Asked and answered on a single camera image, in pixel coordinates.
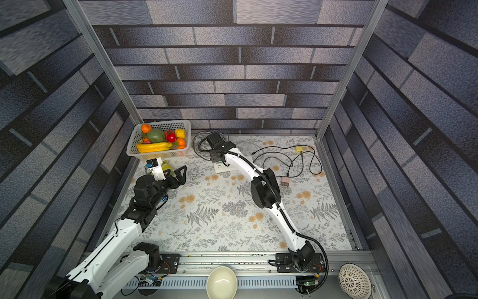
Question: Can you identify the yellow corn chips bag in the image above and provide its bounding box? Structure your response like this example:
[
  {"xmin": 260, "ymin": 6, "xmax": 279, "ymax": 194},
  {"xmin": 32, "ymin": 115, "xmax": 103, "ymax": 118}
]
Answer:
[{"xmin": 161, "ymin": 161, "xmax": 175, "ymax": 176}]

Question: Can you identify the white plastic fruit basket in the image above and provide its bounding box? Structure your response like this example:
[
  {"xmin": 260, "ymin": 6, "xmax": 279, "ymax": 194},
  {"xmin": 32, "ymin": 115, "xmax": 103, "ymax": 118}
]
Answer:
[{"xmin": 126, "ymin": 120, "xmax": 192, "ymax": 161}]

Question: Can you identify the pink charger plug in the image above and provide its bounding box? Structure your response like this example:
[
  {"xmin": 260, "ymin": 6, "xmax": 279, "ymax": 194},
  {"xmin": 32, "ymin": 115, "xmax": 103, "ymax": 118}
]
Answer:
[{"xmin": 281, "ymin": 177, "xmax": 291, "ymax": 186}]

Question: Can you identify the green plastic mango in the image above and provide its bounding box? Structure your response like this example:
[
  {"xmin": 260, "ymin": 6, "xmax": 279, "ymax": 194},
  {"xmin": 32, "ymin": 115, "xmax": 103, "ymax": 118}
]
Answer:
[{"xmin": 146, "ymin": 128, "xmax": 166, "ymax": 143}]

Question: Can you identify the white power strip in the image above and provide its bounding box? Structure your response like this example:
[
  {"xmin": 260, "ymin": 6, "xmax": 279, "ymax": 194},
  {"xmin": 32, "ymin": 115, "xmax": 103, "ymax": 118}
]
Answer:
[{"xmin": 214, "ymin": 162, "xmax": 237, "ymax": 174}]

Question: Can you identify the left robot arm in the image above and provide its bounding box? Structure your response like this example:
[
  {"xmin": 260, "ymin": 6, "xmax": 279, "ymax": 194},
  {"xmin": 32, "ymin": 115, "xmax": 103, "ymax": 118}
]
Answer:
[{"xmin": 43, "ymin": 166, "xmax": 187, "ymax": 299}]

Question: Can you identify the yellow plastic banana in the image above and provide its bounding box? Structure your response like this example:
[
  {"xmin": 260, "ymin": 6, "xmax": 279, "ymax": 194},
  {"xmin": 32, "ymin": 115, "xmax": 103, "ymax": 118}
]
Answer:
[{"xmin": 136, "ymin": 142, "xmax": 173, "ymax": 153}]

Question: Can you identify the cream ceramic bowl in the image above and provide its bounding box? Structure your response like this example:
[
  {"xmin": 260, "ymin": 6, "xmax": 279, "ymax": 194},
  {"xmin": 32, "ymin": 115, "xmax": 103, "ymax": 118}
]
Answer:
[{"xmin": 206, "ymin": 266, "xmax": 238, "ymax": 299}]

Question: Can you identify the orange plastic tangerine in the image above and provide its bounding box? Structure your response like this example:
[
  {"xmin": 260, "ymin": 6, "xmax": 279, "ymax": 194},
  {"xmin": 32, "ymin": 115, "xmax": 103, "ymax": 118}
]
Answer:
[{"xmin": 141, "ymin": 123, "xmax": 152, "ymax": 134}]

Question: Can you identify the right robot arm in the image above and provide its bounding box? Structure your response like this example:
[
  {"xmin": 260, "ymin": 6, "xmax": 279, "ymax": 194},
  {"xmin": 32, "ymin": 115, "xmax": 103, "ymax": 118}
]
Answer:
[{"xmin": 197, "ymin": 132, "xmax": 329, "ymax": 295}]

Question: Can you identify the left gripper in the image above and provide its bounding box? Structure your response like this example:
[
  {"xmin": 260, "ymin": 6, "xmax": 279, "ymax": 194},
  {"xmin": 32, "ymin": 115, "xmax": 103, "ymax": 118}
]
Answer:
[{"xmin": 151, "ymin": 165, "xmax": 187, "ymax": 209}]

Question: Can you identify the coiled grey cable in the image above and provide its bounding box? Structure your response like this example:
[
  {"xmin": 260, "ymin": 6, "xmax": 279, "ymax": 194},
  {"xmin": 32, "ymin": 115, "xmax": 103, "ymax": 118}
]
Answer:
[{"xmin": 191, "ymin": 130, "xmax": 214, "ymax": 161}]

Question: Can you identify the yellow plastic corn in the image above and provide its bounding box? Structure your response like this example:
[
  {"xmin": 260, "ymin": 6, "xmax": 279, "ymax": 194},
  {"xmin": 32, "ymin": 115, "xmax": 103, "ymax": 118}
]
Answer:
[{"xmin": 175, "ymin": 129, "xmax": 187, "ymax": 140}]

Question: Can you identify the white woven plate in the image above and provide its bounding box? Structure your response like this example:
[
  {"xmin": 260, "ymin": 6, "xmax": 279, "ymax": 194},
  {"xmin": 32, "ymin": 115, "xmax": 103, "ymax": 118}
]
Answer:
[{"xmin": 338, "ymin": 263, "xmax": 372, "ymax": 299}]

